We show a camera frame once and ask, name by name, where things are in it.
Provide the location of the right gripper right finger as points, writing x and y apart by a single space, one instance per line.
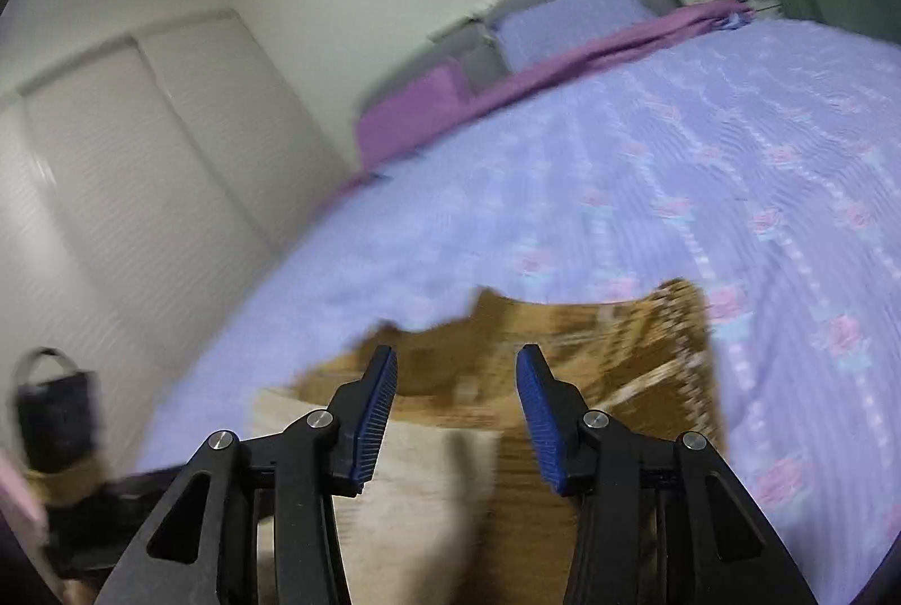
658 521

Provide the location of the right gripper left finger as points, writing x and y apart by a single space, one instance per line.
199 545

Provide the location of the grey upholstered headboard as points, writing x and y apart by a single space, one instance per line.
470 43

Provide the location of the purple folded bed sheet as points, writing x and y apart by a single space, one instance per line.
623 47

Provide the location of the brown cream plaid knit sweater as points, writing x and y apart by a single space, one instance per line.
457 511

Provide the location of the lavender striped pillow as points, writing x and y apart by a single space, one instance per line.
531 36

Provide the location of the white sliding wardrobe doors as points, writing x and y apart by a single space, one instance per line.
148 184

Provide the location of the lavender floral bedspread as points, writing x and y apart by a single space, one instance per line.
761 164

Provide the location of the purple pillow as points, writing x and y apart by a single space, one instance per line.
412 116

